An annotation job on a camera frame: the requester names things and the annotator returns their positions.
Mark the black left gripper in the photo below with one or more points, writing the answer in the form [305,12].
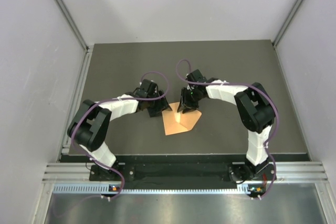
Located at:
[162,105]

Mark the left aluminium frame post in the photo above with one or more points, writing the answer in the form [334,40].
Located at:
[72,24]

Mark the aluminium frame post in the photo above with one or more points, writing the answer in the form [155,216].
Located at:
[72,24]
[287,22]

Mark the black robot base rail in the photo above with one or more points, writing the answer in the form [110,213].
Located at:
[178,174]

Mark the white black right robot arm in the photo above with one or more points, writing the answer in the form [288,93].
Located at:
[256,112]

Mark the right aluminium frame post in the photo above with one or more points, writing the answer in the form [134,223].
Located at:
[287,22]

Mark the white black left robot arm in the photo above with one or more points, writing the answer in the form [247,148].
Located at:
[89,126]

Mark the aluminium base profile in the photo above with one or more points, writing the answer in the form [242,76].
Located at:
[287,172]

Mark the cream paper letter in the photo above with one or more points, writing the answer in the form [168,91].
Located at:
[177,116]

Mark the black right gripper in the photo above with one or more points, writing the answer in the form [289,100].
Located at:
[185,102]

